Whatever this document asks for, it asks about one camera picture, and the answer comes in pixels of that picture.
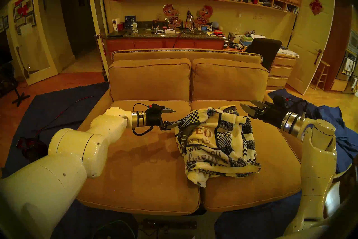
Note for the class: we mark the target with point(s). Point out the red diamond door sign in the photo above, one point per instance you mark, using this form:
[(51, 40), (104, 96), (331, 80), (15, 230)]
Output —
[(316, 6)]

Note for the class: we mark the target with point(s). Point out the black and red floor device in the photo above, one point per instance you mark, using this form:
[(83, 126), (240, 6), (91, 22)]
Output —
[(30, 148)]

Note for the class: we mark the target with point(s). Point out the small brown teddy bear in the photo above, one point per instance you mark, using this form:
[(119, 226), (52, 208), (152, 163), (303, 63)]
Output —
[(155, 24)]

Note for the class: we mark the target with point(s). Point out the chrome sink faucet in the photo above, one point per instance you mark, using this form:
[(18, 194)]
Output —
[(192, 24)]

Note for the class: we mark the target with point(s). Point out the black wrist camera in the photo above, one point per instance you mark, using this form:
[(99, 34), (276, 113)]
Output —
[(156, 106), (279, 100)]

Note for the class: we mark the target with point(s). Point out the white wifi router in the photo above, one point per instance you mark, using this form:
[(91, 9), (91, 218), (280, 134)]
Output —
[(238, 37)]

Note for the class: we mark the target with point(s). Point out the crumpled dark blue cloth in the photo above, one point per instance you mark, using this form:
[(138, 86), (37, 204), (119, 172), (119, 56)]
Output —
[(344, 129)]

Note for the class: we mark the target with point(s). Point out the steel wall oven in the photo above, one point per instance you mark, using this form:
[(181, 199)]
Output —
[(351, 55)]

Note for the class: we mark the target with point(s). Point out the blue plush ball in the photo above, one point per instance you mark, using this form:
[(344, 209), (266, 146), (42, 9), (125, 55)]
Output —
[(215, 25)]

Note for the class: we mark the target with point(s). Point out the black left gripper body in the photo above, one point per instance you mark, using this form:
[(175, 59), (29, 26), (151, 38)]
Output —
[(154, 118)]

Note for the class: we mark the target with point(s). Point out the white glass french door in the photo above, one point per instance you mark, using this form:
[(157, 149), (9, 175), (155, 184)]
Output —
[(36, 53)]

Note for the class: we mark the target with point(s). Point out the white loose paper sheets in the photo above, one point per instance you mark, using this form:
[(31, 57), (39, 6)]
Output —
[(258, 36)]

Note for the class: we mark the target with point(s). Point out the steel microwave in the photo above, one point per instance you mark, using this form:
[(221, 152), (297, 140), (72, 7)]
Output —
[(353, 42)]

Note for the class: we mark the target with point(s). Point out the black standing fan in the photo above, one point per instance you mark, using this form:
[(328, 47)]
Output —
[(18, 97)]

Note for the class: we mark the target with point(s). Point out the red paper door decoration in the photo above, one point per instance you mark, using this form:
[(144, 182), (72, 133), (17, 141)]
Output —
[(22, 10)]

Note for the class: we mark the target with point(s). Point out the black power strip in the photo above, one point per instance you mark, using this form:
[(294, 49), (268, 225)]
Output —
[(167, 225)]

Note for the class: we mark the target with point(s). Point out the white lotion bottle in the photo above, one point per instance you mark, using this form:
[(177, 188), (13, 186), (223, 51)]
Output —
[(115, 25)]

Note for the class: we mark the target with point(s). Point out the white flat box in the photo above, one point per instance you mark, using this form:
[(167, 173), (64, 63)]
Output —
[(170, 31)]

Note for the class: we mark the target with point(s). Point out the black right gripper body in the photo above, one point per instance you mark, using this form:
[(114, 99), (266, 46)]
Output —
[(274, 116)]

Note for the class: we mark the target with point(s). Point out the stack of papers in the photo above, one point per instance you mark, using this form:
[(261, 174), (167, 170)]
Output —
[(288, 52)]

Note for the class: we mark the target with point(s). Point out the black television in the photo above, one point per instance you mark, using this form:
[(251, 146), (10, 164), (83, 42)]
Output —
[(5, 50)]

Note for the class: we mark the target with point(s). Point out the wooden stool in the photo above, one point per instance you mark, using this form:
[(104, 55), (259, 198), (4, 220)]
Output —
[(321, 73)]

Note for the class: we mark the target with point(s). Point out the hanging kitchen towels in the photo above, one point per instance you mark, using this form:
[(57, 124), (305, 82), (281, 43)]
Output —
[(348, 66)]

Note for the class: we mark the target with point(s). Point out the yellow sofa seat cushion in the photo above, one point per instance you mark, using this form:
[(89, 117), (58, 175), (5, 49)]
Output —
[(265, 185), (145, 174)]

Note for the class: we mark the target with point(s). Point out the wooden counter with stone top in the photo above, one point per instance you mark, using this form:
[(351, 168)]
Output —
[(148, 44)]

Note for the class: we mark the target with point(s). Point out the white paper sheet on door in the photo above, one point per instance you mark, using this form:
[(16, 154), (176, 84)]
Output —
[(26, 29)]

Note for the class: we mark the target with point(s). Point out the black laptop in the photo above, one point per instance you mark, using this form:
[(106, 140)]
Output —
[(117, 34)]

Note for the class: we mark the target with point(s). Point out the framed wall picture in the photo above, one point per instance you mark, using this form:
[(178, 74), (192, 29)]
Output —
[(5, 22)]

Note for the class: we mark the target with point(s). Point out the wooden desk with drawers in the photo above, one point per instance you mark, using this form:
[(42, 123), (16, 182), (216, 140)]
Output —
[(281, 71)]

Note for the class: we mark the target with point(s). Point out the yellow loveseat sofa frame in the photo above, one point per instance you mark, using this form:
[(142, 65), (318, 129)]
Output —
[(181, 54)]

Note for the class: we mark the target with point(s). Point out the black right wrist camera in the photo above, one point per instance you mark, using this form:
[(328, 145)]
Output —
[(279, 100)]

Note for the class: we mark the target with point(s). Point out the red cup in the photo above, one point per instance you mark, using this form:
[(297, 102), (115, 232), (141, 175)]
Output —
[(120, 26)]

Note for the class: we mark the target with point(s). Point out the white narrow open door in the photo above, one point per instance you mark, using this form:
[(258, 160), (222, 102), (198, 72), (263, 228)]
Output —
[(96, 17)]

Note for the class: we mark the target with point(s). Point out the cream panel door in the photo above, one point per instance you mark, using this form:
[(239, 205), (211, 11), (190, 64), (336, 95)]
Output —
[(304, 53)]

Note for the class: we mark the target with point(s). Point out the printed scripture fleece blanket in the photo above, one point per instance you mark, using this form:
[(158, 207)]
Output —
[(218, 146)]

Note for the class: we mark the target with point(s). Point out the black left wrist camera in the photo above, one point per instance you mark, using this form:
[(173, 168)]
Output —
[(156, 106)]

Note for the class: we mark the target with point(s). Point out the black office chair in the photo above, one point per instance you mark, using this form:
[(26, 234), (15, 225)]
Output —
[(264, 50)]

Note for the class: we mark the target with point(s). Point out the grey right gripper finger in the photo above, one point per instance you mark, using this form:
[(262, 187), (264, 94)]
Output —
[(250, 111), (260, 104)]

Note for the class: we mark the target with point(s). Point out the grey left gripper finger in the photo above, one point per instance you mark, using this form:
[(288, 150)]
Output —
[(168, 110), (172, 124)]

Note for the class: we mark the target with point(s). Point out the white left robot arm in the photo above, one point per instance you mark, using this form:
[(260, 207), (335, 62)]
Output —
[(56, 179)]

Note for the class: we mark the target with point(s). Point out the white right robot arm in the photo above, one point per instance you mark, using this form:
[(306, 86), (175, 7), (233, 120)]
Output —
[(316, 174)]

